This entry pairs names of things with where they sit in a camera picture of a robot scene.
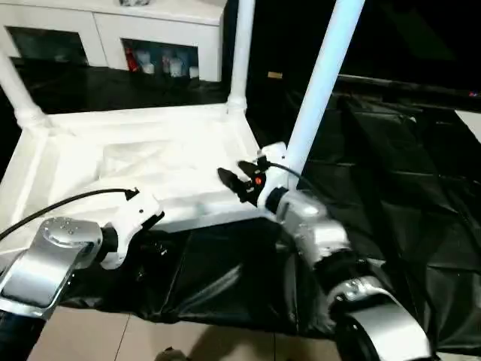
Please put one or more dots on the white plastic table top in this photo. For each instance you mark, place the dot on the white plastic table top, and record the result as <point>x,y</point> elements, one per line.
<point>150,158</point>

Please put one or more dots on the white plastic table leg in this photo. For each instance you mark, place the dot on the white plastic table leg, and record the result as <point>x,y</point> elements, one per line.
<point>22,90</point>
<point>319,83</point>
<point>240,53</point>

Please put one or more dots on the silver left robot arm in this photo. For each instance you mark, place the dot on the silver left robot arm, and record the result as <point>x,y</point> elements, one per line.
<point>45,263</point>

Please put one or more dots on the small tan label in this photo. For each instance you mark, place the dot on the small tan label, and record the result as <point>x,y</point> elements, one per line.
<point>275,75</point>

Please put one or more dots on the grey left robot foot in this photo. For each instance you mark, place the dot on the grey left robot foot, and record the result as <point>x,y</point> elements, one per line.
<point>173,355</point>

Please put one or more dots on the black plastic mat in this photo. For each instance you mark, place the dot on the black plastic mat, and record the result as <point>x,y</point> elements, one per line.
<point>398,195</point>

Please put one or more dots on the white cabinet with glass doors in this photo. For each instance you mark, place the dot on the white cabinet with glass doors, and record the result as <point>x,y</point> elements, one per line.
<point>98,30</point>

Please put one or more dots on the dark object on cabinet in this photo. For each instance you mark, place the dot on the dark object on cabinet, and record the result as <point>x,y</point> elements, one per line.
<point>135,1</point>

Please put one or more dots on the large black screen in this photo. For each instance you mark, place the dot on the large black screen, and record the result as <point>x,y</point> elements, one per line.
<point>413,37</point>

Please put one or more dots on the flat white board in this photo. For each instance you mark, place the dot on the flat white board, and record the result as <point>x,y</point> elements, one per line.
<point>472,124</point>

